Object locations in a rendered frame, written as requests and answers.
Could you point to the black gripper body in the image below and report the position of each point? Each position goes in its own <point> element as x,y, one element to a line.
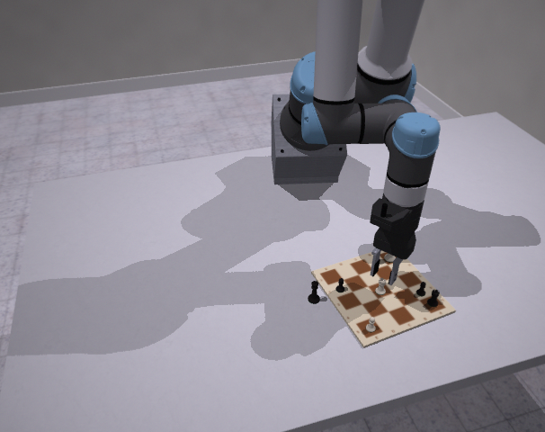
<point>397,218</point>

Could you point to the white pawn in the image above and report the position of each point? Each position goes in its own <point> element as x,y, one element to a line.
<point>370,327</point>

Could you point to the brown and cream chessboard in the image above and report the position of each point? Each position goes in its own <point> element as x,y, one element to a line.
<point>398,310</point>

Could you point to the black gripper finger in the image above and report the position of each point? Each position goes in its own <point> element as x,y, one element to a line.
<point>375,261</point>
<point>394,272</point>

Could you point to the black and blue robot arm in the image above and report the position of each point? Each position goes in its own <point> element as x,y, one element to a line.
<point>330,104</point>

